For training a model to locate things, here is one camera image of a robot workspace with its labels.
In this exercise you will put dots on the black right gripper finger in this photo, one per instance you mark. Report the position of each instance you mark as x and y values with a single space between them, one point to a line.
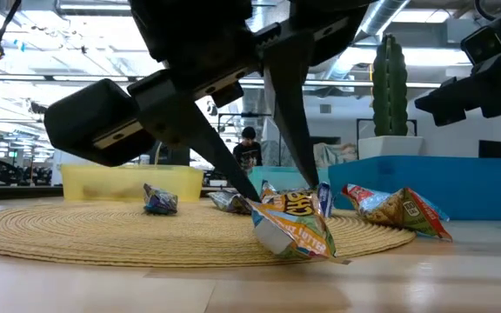
444 104
494 91

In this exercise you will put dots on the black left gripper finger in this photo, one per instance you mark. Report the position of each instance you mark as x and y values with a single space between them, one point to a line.
289 87
176 113

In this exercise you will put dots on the red green granola bar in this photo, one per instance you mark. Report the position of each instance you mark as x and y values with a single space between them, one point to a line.
400 213

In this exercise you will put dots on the orange peanut butter granola bar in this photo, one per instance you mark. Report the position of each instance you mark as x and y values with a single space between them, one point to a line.
294 226

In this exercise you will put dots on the white paper cup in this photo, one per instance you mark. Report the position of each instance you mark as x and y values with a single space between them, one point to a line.
144 159

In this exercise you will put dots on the black speaker box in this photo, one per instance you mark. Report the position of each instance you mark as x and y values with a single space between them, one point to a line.
492 148

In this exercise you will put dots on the green cactus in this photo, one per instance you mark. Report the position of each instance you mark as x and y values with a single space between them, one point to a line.
389 82

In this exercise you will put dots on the person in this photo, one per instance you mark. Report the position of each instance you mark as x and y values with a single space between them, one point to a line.
247 150

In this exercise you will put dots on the grey draped cloth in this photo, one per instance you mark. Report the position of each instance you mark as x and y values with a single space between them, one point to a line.
333 154

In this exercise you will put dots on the dark blue plastic bin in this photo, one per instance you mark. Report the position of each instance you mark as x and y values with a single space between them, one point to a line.
450 187

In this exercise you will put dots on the teal plastic bin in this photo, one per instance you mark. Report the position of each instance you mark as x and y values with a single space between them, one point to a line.
276 176

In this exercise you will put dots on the yellow plastic bin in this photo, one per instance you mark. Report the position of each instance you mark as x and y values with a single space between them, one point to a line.
102 182

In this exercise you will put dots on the round woven straw placemat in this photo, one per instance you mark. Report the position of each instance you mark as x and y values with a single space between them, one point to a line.
81 239

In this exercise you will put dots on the black low bench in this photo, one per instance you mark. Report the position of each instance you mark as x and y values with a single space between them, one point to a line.
15 192

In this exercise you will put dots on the silver ventilation duct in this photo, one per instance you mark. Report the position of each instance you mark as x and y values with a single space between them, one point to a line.
252 106
385 13

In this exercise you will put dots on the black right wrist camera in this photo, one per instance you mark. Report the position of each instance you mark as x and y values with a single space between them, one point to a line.
483 43

